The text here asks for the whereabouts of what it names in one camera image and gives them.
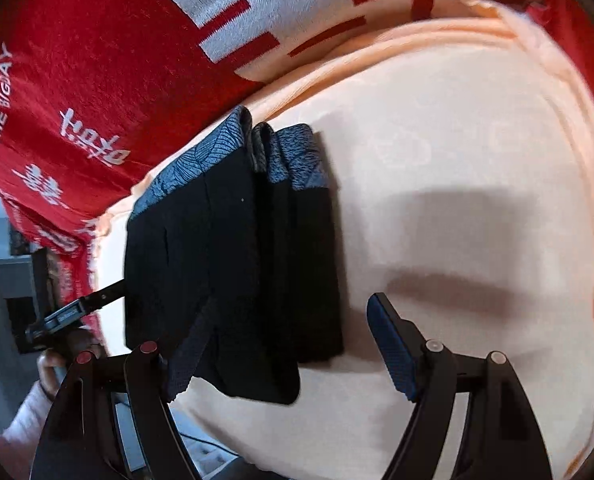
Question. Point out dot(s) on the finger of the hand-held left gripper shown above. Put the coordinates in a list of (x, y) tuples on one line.
[(104, 295)]

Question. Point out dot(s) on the person's left forearm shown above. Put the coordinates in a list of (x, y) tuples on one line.
[(24, 425)]

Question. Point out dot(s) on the peach bed sheet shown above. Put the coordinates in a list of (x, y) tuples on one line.
[(452, 160)]

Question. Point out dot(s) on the black pants with grey waistband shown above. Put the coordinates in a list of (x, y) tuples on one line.
[(227, 260)]

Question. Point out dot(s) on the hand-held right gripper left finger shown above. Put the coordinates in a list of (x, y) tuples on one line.
[(187, 365)]

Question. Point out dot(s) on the person's left hand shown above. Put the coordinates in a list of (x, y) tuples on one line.
[(52, 372)]

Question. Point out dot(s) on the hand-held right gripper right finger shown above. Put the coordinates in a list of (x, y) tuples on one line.
[(394, 355)]

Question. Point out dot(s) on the red printed blanket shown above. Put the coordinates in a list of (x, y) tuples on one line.
[(102, 60)]

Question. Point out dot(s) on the dark furniture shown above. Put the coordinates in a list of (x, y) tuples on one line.
[(29, 300)]

